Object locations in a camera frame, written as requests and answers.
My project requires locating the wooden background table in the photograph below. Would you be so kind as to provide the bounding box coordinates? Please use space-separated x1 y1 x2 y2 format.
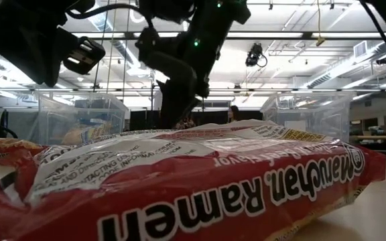
352 133 386 142

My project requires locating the red roast beef ramen pack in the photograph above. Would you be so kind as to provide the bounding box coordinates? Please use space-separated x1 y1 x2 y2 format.
0 119 386 241

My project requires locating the clear plastic bin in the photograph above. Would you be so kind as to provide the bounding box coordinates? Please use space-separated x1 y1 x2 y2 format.
259 90 357 143
25 90 129 145

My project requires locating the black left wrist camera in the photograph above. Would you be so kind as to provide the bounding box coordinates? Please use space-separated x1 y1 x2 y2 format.
62 35 107 76

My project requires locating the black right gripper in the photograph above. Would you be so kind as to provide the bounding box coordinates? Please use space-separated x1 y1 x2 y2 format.
135 19 222 130

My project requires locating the black ceiling-hung camera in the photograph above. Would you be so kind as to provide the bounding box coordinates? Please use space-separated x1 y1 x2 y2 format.
245 42 268 68

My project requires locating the long ceiling light rail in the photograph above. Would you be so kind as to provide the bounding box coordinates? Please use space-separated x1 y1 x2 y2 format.
72 31 386 41

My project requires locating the blue soy sauce ramen pack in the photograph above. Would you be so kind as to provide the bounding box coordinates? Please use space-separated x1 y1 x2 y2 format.
61 122 113 145

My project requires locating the yellow hanging cord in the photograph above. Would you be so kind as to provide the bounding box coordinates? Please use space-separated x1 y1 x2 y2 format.
316 0 326 47

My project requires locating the person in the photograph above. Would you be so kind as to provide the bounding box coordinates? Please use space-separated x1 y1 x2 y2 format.
174 115 197 131
227 104 241 123

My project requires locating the black room partition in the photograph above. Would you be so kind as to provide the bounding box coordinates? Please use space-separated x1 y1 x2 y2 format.
129 110 264 131

